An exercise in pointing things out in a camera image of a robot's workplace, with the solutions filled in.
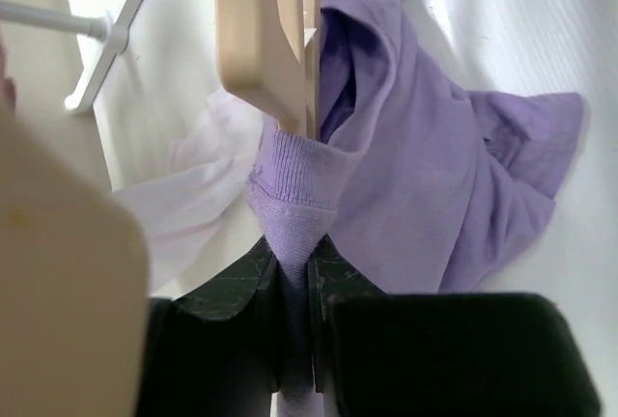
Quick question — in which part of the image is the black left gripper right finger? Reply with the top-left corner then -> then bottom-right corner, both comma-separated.
308,238 -> 603,416

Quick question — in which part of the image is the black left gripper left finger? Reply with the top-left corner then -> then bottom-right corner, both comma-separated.
144,238 -> 283,416

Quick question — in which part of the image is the wooden hanger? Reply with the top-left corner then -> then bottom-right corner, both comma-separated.
1,0 -> 320,416

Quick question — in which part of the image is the purple t shirt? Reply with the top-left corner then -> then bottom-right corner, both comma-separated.
248,0 -> 583,416

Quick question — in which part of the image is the pink shirt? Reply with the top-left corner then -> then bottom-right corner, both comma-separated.
0,40 -> 16,114

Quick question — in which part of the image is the white tank top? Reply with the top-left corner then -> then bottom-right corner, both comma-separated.
111,89 -> 264,292

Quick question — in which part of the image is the white clothes rack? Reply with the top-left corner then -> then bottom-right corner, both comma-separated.
1,0 -> 144,115

